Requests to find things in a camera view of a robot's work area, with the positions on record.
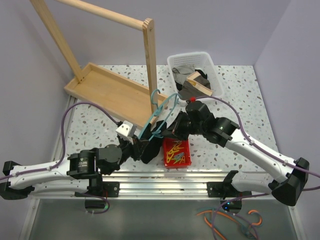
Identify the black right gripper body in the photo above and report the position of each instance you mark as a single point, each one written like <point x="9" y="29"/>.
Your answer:
<point x="188" y="127"/>

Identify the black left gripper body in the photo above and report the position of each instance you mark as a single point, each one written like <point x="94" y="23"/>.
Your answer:
<point x="130" y="149"/>

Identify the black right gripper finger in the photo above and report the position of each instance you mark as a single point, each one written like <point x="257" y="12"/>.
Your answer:
<point x="181" y="118"/>
<point x="174" y="131"/>

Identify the teal clothespin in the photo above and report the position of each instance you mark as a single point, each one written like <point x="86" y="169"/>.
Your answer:
<point x="156" y="134"/>

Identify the black underwear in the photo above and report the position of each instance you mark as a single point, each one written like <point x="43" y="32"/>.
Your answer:
<point x="152" y="148"/>

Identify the teal plastic clothes hanger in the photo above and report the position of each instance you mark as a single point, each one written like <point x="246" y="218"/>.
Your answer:
<point x="159" y="109"/>

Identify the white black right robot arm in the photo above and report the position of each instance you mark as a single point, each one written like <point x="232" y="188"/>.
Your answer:
<point x="284" y="177"/>

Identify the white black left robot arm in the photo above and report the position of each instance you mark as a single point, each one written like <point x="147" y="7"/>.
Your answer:
<point x="81" y="173"/>

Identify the orange hanger on floor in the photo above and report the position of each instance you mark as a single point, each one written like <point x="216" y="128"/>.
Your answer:
<point x="225" y="220"/>

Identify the teal hanger on floor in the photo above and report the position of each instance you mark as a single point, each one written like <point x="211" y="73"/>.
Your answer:
<point x="246" y="229"/>

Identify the red plastic tray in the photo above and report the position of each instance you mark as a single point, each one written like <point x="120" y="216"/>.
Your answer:
<point x="168" y="143"/>

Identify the yellow clothespin in tray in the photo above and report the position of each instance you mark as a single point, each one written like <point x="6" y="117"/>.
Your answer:
<point x="173" y="151"/>

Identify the grey clothespin in tray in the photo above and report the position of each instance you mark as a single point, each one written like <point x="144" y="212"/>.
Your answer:
<point x="178" y="157"/>

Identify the grey clothes in basket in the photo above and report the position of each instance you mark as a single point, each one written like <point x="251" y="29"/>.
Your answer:
<point x="185" y="89"/>

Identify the orange clothespin in tray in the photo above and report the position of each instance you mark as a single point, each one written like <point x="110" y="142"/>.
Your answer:
<point x="182" y="160"/>

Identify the wooden block in basket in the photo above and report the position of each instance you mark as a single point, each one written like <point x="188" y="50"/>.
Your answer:
<point x="200" y="83"/>

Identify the wooden clothes rack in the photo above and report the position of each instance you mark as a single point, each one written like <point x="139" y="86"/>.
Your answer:
<point x="122" y="97"/>

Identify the white plastic basket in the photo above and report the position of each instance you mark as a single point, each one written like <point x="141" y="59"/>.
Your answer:
<point x="199" y="60"/>

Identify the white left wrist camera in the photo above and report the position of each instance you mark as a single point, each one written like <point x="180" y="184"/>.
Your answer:
<point x="126" y="131"/>

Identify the aluminium mounting rail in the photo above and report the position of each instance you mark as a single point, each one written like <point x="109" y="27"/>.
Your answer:
<point x="160" y="183"/>

